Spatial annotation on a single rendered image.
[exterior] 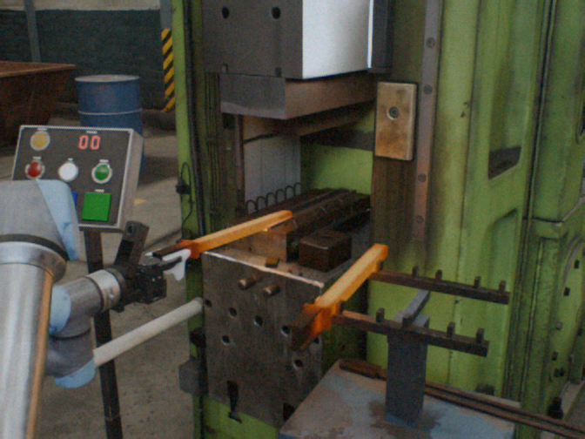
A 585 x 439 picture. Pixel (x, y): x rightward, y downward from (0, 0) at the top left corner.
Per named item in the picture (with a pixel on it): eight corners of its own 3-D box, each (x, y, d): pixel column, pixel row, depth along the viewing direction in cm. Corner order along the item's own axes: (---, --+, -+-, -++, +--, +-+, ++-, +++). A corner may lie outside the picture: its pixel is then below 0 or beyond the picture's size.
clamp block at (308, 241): (326, 273, 155) (327, 247, 153) (298, 266, 160) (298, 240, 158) (353, 258, 165) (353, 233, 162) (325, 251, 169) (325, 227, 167)
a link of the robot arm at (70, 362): (40, 373, 126) (32, 320, 123) (99, 368, 128) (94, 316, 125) (30, 395, 119) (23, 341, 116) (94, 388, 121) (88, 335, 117)
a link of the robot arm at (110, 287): (77, 272, 124) (104, 281, 120) (96, 265, 128) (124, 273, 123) (80, 308, 126) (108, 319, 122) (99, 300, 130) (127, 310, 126)
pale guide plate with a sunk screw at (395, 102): (408, 160, 148) (413, 84, 143) (373, 156, 153) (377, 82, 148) (413, 158, 150) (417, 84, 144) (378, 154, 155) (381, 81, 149)
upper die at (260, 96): (285, 119, 151) (285, 77, 147) (220, 111, 162) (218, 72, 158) (373, 99, 183) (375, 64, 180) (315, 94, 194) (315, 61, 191)
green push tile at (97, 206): (106, 221, 173) (110, 193, 175) (81, 219, 174) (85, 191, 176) (109, 222, 175) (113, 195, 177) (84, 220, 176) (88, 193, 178)
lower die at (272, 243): (285, 262, 162) (285, 230, 159) (225, 246, 173) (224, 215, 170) (369, 219, 194) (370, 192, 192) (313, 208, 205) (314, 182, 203)
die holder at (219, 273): (319, 447, 164) (321, 284, 149) (207, 397, 185) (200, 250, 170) (417, 354, 207) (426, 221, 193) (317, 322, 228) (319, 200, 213)
